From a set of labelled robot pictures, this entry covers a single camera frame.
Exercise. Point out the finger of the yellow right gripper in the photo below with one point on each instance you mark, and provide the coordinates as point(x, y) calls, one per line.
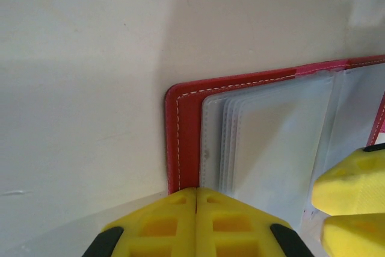
point(358, 236)
point(355, 184)

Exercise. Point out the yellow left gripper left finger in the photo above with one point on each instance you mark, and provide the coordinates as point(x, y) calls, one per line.
point(162, 227)

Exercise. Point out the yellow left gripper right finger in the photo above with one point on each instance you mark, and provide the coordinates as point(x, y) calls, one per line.
point(231, 227)

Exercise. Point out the red card holder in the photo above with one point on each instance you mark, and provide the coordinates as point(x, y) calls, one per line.
point(186, 124)

